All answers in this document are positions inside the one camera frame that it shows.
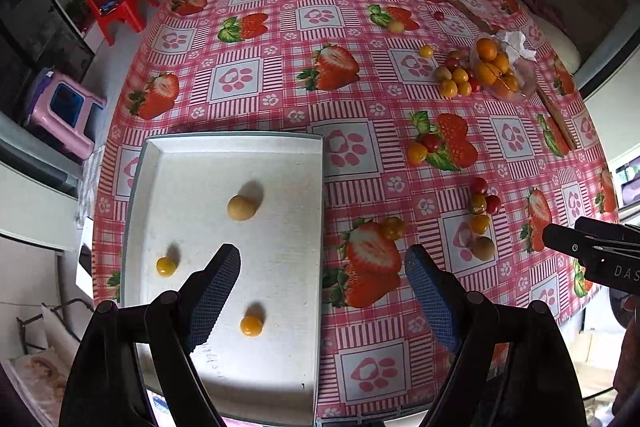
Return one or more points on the yellow tomato near pile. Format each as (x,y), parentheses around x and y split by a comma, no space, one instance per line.
(426,51)

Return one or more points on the brown longan in tray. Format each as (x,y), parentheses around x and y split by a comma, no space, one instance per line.
(241,208)

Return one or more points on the clear plastic fruit bag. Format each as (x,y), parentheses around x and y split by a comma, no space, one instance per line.
(509,82)

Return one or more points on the red cherry tomato top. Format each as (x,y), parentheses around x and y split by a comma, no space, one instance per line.
(479,186)

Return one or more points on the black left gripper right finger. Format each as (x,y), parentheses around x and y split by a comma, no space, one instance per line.
(510,366)

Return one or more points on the pink plastic stool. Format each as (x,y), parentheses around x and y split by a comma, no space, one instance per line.
(60,106)

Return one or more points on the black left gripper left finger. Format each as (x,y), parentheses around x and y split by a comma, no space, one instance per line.
(105,386)

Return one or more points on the olive yellow tomato cluster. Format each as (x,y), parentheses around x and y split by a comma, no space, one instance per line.
(478,204)

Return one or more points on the dark yellow cherry tomato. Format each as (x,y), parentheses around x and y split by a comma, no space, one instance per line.
(394,228)

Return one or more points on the wooden stick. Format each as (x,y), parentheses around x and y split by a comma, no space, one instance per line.
(556,115)

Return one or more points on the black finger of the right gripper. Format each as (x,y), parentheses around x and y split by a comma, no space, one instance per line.
(608,251)

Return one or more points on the yellow tomato in cluster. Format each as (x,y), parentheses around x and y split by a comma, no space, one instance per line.
(480,223)

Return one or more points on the brown kiwi berry front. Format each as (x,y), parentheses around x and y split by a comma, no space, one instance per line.
(483,248)

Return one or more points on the pink strawberry tablecloth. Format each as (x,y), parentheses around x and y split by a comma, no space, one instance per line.
(331,67)

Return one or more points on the red cherry tomato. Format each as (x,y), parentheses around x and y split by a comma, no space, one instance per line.
(493,204)
(432,143)
(479,186)

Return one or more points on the yellow fruit far table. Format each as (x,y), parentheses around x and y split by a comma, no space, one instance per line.
(396,27)

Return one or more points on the white rectangular tray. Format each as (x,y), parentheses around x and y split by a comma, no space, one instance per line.
(178,208)

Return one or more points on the red plastic chair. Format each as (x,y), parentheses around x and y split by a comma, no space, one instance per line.
(106,12)

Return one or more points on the orange cherry tomato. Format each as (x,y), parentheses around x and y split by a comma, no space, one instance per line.
(416,153)

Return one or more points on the yellow cherry tomato in tray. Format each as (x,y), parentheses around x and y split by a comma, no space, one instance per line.
(165,266)

